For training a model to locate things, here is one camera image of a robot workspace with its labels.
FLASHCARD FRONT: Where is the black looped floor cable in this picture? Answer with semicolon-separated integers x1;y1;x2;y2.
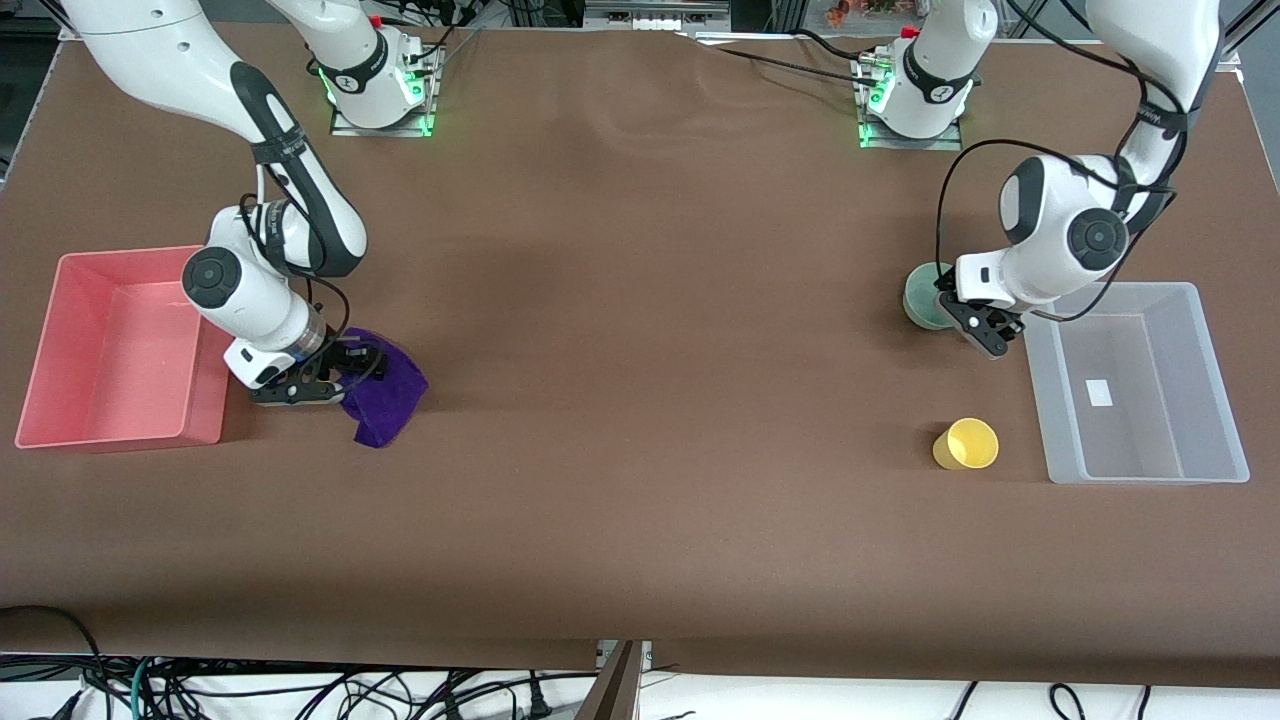
0;604;103;693

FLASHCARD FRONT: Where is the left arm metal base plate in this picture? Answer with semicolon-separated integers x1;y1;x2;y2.
858;55;963;153

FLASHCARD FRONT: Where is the yellow cup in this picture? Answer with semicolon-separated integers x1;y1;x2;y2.
932;417;1000;472

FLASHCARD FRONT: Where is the black base power cable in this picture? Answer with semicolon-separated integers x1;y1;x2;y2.
680;28;881;86
400;25;481;76

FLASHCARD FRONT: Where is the purple cloth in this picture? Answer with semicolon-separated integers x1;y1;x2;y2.
335;327;431;450

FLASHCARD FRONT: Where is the green ceramic bowl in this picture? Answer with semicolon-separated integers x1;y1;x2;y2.
902;262;963;331

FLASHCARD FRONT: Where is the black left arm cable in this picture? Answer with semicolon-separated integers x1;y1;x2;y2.
935;0;1193;323

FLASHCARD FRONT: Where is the translucent plastic bin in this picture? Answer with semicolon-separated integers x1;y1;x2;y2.
1022;280;1251;486

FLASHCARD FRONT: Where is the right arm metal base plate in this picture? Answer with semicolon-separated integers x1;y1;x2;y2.
330;45;438;138

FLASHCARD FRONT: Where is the pink plastic bin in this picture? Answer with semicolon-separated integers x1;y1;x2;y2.
14;244;237;453

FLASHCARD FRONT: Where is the dark table support post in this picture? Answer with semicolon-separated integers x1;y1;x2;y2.
576;640;641;720

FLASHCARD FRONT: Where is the orange background object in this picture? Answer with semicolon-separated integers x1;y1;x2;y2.
828;0;901;26

